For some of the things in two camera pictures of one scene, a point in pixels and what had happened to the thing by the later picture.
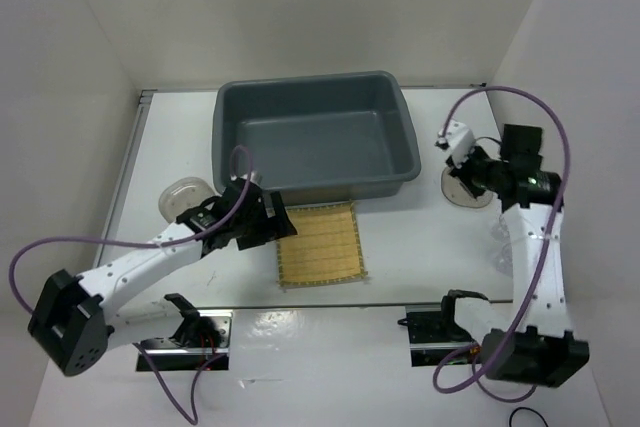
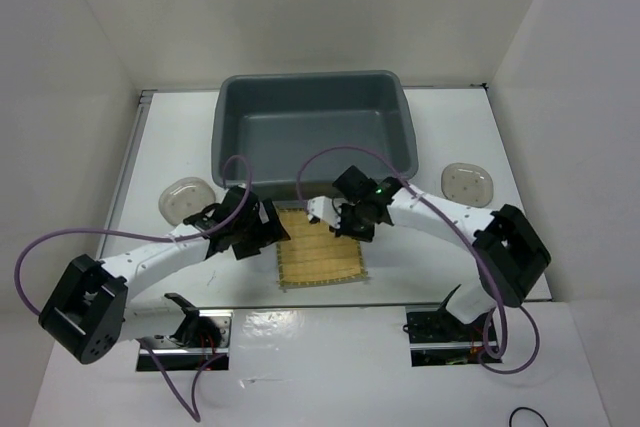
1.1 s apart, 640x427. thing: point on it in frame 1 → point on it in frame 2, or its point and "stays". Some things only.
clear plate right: x=457 y=193 stays
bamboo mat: x=326 y=247 stays
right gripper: x=460 y=173 → x=365 y=236
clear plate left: x=182 y=195 stays
